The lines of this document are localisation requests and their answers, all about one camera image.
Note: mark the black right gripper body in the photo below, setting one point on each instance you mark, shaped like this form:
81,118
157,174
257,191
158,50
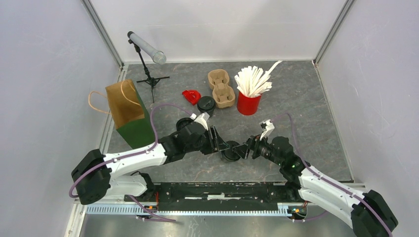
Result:
255,141

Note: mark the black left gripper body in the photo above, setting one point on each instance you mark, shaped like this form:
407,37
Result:
207,146

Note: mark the dark translucent cup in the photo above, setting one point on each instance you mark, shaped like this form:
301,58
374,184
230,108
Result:
206,104
229,157

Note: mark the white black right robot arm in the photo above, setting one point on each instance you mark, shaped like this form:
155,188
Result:
366,213

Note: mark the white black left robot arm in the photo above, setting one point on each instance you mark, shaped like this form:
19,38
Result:
103,175

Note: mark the red cylindrical straw holder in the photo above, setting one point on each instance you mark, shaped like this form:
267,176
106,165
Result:
248,106

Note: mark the brown cardboard cup carrier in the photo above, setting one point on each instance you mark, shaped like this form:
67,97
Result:
222,92

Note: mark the green bag holder block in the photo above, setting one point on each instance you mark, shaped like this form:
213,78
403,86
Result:
138,131

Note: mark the brown paper bag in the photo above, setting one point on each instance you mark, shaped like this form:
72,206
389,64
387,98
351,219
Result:
123,101

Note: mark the grey microphone on stand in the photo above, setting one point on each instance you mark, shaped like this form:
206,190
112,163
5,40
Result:
157,56

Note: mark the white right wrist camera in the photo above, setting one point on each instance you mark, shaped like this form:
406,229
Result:
267,128

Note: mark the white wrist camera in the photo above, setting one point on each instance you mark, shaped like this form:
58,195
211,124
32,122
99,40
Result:
202,119
267,128

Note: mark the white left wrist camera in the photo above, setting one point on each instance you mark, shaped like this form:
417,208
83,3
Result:
202,119

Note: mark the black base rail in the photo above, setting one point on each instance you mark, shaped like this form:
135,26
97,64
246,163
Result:
221,196

